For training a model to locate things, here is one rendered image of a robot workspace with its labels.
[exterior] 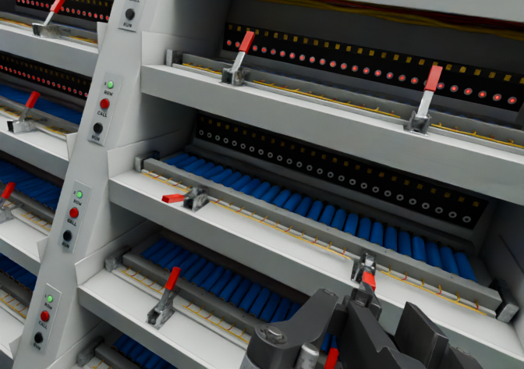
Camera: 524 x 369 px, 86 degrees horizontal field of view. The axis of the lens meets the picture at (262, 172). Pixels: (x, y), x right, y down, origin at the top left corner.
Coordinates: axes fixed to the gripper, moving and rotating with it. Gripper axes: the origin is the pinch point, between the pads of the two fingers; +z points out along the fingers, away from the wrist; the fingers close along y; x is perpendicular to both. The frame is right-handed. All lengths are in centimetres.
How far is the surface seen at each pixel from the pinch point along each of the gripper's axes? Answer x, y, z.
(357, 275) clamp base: 0.0, -1.1, 16.5
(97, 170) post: -1.4, -45.6, 16.2
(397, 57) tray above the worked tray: 35.3, -5.7, 25.8
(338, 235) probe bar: 3.6, -4.9, 20.2
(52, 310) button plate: -28, -46, 20
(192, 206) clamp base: -0.4, -26.1, 16.5
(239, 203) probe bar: 2.5, -20.6, 20.4
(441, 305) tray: 0.5, 9.3, 19.4
